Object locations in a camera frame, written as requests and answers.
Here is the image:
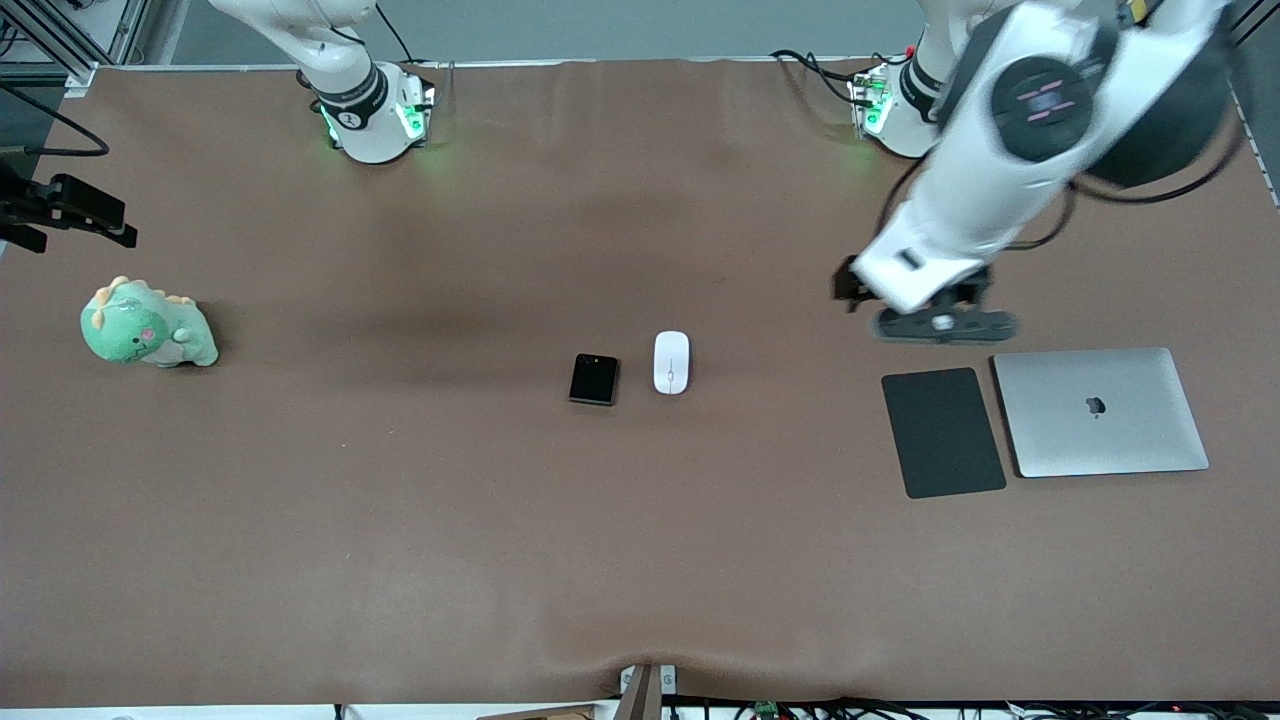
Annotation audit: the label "silver laptop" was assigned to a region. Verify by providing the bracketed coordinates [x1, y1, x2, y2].
[992, 347, 1211, 479]

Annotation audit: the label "white computer mouse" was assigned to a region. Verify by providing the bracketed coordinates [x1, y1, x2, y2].
[653, 331, 691, 396]

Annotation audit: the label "black right arm base cable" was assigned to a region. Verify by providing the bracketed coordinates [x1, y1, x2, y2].
[375, 0, 416, 66]

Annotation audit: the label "brown table cover sheet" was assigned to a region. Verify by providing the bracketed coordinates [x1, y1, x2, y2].
[0, 57, 1280, 707]

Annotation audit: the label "brown cardboard piece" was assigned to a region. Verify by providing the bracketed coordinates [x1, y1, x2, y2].
[475, 703, 623, 720]

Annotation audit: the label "black phone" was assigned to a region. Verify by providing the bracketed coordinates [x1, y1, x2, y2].
[568, 353, 620, 408]

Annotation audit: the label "black left arm base cables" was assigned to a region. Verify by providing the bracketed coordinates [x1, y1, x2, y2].
[770, 48, 906, 111]

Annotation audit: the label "black mouse pad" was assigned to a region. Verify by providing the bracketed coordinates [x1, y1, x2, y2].
[881, 367, 1008, 500]

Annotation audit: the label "grey bracket with brown post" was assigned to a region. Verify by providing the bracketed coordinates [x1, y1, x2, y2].
[618, 663, 679, 720]

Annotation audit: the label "green dinosaur plush toy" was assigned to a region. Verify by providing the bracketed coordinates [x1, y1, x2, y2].
[80, 276, 220, 369]

